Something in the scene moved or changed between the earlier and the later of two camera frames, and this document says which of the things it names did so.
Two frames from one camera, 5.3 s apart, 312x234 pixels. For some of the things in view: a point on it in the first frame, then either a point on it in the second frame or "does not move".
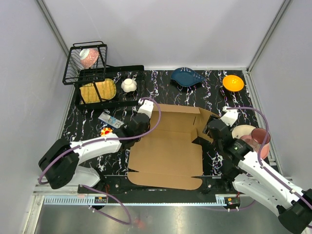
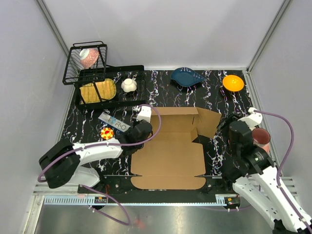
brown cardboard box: [166, 157] does not move
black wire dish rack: [98, 85] does not move
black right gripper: [230, 129] to [226, 119]
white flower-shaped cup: [128, 85] does not move
